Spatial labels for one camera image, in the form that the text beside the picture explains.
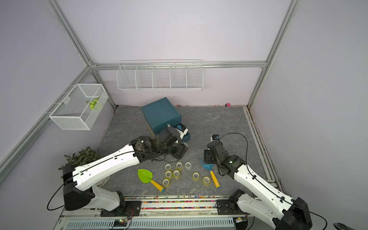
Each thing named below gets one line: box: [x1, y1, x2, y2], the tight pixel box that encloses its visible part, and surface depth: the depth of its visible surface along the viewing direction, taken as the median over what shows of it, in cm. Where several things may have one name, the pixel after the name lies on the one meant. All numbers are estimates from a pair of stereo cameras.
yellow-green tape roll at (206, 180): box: [202, 175, 211, 186], surface depth 84 cm
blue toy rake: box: [199, 157, 221, 189], surface depth 84 cm
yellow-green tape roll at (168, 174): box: [164, 169, 173, 180], surface depth 86 cm
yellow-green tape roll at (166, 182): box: [162, 178, 172, 188], surface depth 83 cm
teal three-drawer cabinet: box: [140, 96, 191, 143], surface depth 88 cm
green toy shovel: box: [137, 168, 166, 193], surface depth 85 cm
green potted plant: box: [57, 146, 101, 170], surface depth 72 cm
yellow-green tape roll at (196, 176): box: [192, 171, 200, 182], surface depth 85 cm
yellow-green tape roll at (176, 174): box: [172, 169, 181, 179], surface depth 86 cm
